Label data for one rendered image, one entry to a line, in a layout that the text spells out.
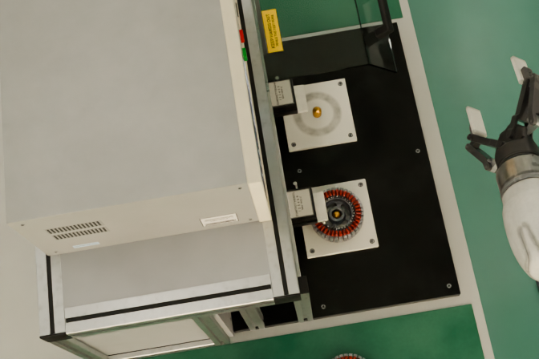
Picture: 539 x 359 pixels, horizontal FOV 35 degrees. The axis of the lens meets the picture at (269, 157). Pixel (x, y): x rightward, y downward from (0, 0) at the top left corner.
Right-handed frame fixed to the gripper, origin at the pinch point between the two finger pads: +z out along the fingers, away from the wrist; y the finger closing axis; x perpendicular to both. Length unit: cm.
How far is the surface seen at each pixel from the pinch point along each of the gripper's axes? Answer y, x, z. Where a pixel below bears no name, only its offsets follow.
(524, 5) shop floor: -37, -69, 111
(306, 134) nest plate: -38.5, 17.9, 15.7
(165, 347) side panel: -70, 36, -25
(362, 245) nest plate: -42.0, 4.6, -8.3
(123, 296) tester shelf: -43, 54, -34
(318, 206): -36.7, 17.7, -6.4
